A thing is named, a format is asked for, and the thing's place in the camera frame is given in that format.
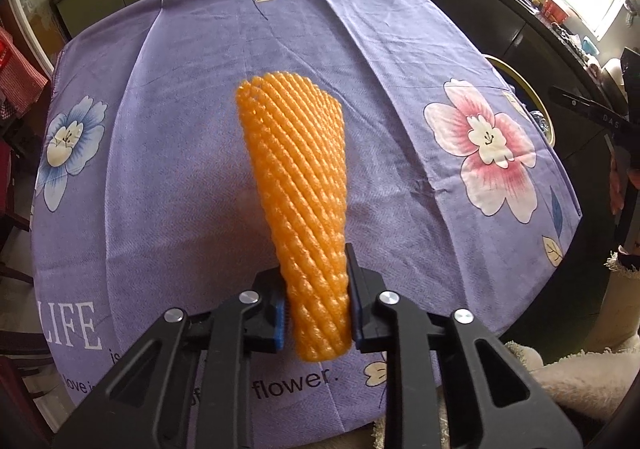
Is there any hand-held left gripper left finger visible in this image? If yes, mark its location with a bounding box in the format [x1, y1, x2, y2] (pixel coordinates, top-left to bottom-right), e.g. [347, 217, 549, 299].
[52, 269, 288, 449]

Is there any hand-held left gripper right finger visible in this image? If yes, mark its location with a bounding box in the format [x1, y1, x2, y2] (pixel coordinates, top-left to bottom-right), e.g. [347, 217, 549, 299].
[345, 243, 583, 449]

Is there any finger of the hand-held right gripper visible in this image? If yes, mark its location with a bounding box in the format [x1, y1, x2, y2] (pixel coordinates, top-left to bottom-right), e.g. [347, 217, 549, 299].
[551, 86, 621, 130]

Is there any blue bin with yellow rim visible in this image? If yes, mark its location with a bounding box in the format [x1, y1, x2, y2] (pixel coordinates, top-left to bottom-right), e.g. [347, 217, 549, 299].
[484, 54, 557, 147]

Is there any orange foam fruit net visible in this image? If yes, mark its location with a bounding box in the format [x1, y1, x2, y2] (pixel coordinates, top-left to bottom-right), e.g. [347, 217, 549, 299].
[235, 71, 353, 362]

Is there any red plastic basket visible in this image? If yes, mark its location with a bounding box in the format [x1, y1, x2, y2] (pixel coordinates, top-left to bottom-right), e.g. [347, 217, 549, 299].
[542, 0, 572, 23]

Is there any purple floral tablecloth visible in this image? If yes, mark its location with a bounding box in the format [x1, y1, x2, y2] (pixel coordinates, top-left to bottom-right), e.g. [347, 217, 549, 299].
[30, 0, 583, 430]

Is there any white fluffy towel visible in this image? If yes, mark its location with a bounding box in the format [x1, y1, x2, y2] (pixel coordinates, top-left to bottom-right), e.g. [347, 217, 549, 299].
[505, 249, 640, 424]

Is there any red checked cloth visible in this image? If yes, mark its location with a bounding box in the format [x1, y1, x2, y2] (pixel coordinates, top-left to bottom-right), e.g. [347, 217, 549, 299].
[0, 26, 47, 118]

